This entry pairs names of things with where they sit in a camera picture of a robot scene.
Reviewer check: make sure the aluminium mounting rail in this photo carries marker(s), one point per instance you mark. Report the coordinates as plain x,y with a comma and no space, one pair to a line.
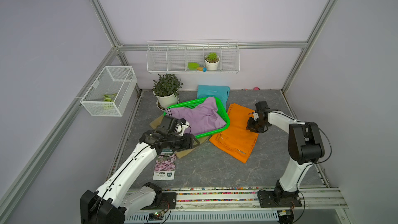
246,198

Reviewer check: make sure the flower seed packet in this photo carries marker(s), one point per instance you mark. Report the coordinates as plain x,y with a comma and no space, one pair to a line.
165,166

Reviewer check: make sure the green toy shovel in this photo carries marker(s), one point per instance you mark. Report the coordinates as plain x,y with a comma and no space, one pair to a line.
196,67

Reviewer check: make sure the white wire wall shelf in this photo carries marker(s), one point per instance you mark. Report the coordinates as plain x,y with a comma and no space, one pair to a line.
173,56

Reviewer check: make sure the large potted plant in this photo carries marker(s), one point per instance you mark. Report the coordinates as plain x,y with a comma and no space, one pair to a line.
166,89

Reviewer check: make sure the green plastic basket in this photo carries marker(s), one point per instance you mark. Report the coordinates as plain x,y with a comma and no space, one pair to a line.
224,121

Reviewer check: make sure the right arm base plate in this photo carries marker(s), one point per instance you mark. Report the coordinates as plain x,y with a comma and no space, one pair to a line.
278,198

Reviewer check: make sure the teal folded pants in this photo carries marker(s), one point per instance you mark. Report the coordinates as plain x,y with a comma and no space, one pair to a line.
221,92

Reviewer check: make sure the orange pants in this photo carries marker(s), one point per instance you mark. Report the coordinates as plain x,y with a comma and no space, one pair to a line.
236,140

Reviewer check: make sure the khaki pants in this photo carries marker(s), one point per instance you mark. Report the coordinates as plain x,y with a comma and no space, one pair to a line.
154,124

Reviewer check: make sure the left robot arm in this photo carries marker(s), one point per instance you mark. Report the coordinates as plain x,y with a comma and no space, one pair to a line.
109,203

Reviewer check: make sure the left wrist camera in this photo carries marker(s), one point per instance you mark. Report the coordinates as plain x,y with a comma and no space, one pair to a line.
171,125

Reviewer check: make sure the purple pants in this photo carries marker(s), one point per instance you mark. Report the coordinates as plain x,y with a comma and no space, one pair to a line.
199,118

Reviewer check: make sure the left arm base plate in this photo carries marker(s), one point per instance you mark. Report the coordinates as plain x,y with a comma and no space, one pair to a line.
165,200

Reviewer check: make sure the small potted succulent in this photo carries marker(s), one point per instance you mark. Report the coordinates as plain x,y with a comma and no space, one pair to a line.
212,61

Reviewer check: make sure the white wire side basket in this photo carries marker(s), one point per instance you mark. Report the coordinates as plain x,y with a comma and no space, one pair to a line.
112,79

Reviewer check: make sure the green item in side basket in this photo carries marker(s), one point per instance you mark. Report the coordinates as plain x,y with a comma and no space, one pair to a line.
109,100

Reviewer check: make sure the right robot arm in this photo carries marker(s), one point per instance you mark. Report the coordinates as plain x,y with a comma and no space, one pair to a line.
305,148

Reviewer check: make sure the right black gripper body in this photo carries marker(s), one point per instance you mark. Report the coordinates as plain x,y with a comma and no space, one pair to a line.
255,125

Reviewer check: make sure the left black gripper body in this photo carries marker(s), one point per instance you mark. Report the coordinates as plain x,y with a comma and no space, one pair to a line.
178,141

